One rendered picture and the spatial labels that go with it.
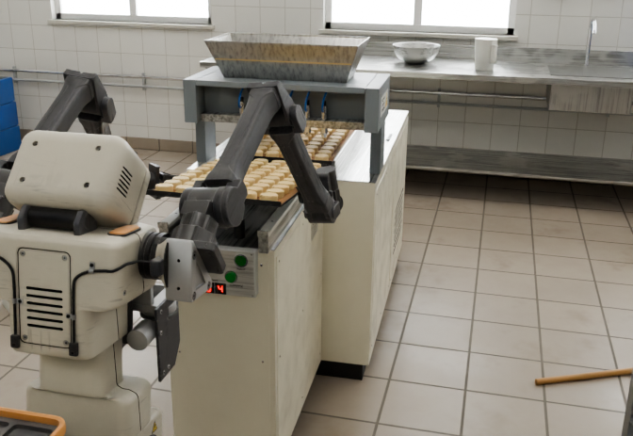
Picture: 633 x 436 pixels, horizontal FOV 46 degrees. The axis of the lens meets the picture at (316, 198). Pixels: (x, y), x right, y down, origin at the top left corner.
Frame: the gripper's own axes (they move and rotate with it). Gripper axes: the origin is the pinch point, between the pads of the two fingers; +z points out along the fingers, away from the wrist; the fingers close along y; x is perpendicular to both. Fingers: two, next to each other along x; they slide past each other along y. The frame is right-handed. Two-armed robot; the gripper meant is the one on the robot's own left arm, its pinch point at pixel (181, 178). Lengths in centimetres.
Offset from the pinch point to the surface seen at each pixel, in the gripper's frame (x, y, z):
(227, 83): -33, -26, 31
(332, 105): -14, -19, 64
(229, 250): 32.6, 14.1, 1.0
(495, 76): -131, -17, 264
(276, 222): 34.7, 7.1, 14.7
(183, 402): 15, 67, -6
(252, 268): 37.1, 18.8, 6.1
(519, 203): -129, 69, 295
